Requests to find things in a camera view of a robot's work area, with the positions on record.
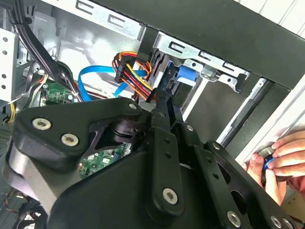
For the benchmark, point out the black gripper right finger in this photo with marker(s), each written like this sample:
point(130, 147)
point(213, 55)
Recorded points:
point(214, 171)

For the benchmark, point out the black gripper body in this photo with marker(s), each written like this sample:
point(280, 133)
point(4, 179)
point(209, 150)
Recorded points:
point(114, 195)

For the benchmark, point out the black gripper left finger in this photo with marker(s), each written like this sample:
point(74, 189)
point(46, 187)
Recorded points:
point(71, 119)

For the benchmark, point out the hard disk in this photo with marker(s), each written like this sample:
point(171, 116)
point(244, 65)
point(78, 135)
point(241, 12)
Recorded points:
point(187, 74)

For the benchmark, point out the person's bare hand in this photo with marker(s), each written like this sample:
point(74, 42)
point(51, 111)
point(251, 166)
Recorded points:
point(293, 155)

